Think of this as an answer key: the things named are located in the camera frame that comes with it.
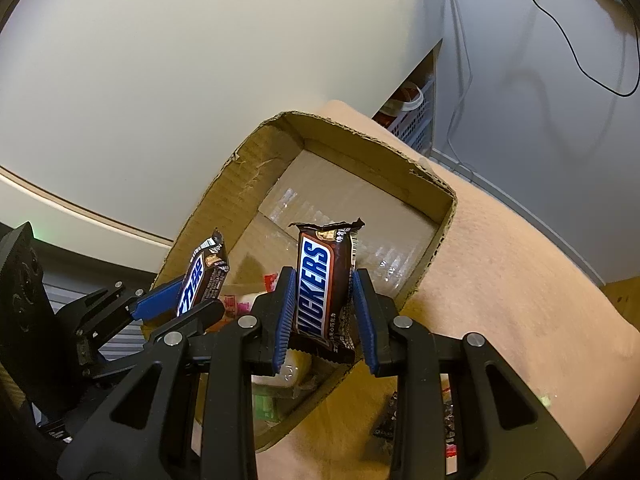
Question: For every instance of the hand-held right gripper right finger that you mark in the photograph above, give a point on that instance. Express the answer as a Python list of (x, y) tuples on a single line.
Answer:
[(362, 325)]

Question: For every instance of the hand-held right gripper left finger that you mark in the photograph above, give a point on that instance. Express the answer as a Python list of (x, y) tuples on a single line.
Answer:
[(285, 320)]

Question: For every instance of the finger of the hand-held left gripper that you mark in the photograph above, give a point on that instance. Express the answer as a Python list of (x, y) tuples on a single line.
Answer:
[(155, 301), (202, 317)]

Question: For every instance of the brown chocolate bar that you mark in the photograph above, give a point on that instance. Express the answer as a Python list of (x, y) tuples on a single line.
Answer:
[(320, 280), (200, 280)]

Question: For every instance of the cardboard box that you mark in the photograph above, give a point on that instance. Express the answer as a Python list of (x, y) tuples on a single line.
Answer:
[(350, 170)]

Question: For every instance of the pink bread packet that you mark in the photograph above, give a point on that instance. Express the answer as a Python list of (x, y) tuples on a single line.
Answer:
[(242, 305)]

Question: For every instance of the clear wrapped pastry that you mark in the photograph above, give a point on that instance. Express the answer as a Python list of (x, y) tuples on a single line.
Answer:
[(292, 372)]

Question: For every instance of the green candy packet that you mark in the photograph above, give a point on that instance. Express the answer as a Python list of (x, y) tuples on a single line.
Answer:
[(265, 407)]

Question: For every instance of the silver black candy wrapper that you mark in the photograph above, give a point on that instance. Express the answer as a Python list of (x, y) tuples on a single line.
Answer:
[(385, 420)]

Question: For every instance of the dark red wrapper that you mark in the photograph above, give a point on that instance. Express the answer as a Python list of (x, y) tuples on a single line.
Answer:
[(448, 430)]

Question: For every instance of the beige blanket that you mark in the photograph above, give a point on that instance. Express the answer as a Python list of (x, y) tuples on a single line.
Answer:
[(500, 260)]

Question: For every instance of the small pale green wrapper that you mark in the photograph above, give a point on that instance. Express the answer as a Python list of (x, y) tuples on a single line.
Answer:
[(543, 400)]

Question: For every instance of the white plastic basket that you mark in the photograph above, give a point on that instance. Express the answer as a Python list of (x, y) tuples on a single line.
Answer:
[(415, 120)]

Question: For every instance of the white cabinet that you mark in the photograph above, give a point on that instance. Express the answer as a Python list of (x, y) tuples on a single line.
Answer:
[(200, 85)]

